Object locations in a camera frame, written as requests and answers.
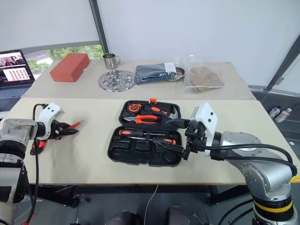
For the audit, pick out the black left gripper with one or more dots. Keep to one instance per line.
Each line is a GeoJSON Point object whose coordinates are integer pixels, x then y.
{"type": "Point", "coordinates": [55, 131]}

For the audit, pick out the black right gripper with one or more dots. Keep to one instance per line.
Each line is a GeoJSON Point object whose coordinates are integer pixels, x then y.
{"type": "Point", "coordinates": [195, 138]}

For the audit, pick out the orange black hand tool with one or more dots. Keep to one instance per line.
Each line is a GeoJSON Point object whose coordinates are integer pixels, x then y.
{"type": "Point", "coordinates": [38, 146]}

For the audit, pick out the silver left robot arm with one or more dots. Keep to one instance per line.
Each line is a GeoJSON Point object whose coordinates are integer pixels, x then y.
{"type": "Point", "coordinates": [16, 131]}

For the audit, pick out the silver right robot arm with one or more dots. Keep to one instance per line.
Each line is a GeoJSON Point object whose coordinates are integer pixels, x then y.
{"type": "Point", "coordinates": [257, 159]}

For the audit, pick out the black plastic tool case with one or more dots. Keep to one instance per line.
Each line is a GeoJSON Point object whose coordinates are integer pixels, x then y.
{"type": "Point", "coordinates": [145, 152]}

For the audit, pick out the steel claw hammer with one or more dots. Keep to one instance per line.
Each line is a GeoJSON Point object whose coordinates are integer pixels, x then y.
{"type": "Point", "coordinates": [173, 113]}

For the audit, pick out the slim orange black screwdriver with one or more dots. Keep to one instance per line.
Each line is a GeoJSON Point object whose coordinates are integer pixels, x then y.
{"type": "Point", "coordinates": [145, 138]}

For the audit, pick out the black orange utility knife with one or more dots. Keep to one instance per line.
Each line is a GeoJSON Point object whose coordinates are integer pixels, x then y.
{"type": "Point", "coordinates": [155, 109]}

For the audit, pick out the large orange black screwdriver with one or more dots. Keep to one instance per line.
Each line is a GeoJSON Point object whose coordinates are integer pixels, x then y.
{"type": "Point", "coordinates": [126, 132]}

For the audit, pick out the orange black tape measure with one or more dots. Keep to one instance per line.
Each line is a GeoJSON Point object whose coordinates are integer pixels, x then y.
{"type": "Point", "coordinates": [134, 108]}

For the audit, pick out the red brick-coloured box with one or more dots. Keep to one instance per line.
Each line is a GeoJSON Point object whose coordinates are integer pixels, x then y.
{"type": "Point", "coordinates": [69, 68]}

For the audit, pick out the round metal dish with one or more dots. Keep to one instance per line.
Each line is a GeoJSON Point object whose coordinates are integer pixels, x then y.
{"type": "Point", "coordinates": [179, 73]}

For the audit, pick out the clear bag with brown contents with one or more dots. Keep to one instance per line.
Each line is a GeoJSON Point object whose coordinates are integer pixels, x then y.
{"type": "Point", "coordinates": [202, 78]}

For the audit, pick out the dark blue folded cloth pack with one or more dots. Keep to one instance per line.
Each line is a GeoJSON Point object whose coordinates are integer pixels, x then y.
{"type": "Point", "coordinates": [152, 73]}

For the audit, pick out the round perforated steel plate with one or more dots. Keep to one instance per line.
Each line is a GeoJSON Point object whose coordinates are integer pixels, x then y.
{"type": "Point", "coordinates": [116, 80]}

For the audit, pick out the stainless steel mug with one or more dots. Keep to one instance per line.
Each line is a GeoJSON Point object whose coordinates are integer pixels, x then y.
{"type": "Point", "coordinates": [110, 61]}

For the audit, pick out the dark rounded shape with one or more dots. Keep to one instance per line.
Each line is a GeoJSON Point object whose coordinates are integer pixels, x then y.
{"type": "Point", "coordinates": [178, 216]}
{"type": "Point", "coordinates": [123, 218]}

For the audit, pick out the open laptop computer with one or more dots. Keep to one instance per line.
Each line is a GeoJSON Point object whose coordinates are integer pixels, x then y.
{"type": "Point", "coordinates": [14, 70]}

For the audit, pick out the small clear plastic bottle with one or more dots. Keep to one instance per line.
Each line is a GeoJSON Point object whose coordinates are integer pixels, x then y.
{"type": "Point", "coordinates": [274, 112]}

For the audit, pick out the clear bottle with red label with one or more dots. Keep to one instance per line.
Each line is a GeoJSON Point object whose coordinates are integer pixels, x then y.
{"type": "Point", "coordinates": [283, 115]}

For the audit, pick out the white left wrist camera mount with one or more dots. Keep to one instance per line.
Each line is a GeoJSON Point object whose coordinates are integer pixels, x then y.
{"type": "Point", "coordinates": [50, 114]}

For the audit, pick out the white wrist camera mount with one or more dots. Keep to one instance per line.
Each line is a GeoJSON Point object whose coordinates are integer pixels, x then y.
{"type": "Point", "coordinates": [208, 116]}
{"type": "Point", "coordinates": [50, 114]}

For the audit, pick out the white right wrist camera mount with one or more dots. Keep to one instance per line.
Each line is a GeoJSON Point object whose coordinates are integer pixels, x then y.
{"type": "Point", "coordinates": [208, 116]}

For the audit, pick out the dark window frame post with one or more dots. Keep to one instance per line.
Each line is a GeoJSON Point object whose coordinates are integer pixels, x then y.
{"type": "Point", "coordinates": [99, 25]}

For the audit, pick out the grey slanted frame post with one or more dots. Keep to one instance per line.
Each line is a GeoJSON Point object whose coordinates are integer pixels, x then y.
{"type": "Point", "coordinates": [283, 63]}

